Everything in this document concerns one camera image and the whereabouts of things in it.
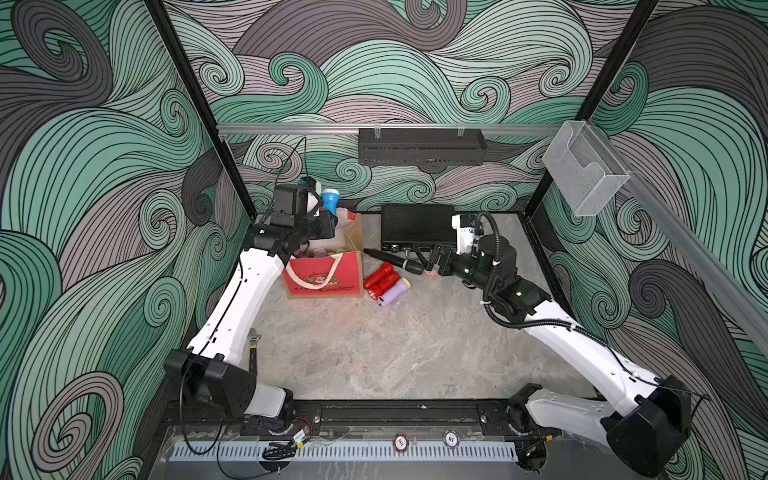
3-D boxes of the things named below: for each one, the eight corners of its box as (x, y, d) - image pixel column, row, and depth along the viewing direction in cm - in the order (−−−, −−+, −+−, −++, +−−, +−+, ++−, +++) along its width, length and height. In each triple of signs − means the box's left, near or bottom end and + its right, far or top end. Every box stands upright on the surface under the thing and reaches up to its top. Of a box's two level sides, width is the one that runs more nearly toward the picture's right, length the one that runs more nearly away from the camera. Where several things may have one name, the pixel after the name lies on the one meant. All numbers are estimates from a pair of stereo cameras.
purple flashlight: (384, 310, 94) (384, 305, 92) (376, 302, 96) (376, 297, 93) (411, 288, 100) (412, 282, 97) (403, 281, 101) (404, 275, 99)
